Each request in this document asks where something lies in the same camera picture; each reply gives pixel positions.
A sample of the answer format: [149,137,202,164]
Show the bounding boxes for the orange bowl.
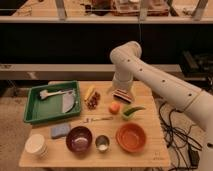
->
[116,122,146,153]

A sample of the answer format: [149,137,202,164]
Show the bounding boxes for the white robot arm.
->
[110,41,213,171]

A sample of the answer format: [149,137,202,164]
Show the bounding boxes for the green plastic tray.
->
[23,80,82,124]

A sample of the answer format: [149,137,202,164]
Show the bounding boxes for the striped brown cake block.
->
[113,89,132,103]

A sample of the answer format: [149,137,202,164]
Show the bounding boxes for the orange fruit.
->
[109,102,120,114]

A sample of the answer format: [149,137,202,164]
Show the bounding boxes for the red grape bunch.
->
[87,92,100,110]

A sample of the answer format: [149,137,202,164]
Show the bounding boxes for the green pepper toy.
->
[121,105,144,120]

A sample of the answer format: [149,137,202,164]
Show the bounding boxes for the metal fork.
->
[83,116,114,123]

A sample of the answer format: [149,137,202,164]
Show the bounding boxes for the grey half-round plate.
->
[62,93,75,113]

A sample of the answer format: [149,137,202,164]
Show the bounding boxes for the small steel cup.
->
[95,135,110,152]

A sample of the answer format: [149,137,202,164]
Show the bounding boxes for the dark purple bowl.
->
[66,126,93,154]

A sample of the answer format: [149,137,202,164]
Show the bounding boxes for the blue sponge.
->
[51,123,71,139]

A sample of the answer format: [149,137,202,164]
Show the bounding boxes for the black box on shelf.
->
[180,51,213,77]

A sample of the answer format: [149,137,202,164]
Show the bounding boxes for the black power adapter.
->
[188,148,200,167]

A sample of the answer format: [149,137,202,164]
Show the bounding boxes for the black floor cables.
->
[157,100,213,171]

